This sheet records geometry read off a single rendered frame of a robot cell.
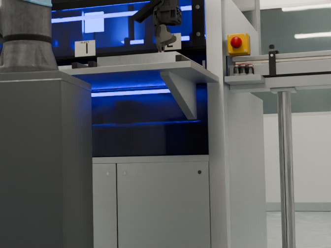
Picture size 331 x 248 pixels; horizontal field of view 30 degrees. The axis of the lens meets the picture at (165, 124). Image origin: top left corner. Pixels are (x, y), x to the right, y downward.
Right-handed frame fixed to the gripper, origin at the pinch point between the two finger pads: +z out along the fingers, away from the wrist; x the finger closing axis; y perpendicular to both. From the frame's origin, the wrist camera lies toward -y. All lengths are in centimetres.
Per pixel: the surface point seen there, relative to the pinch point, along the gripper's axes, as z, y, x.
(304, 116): -3, 7, 476
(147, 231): 64, -11, 15
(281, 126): 27, 37, 31
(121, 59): 6.3, -5.4, -21.6
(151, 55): 5.8, 4.5, -21.6
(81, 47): -5.7, -36.5, 15.2
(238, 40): -3.2, 25.1, 12.5
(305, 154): 37, 7, 476
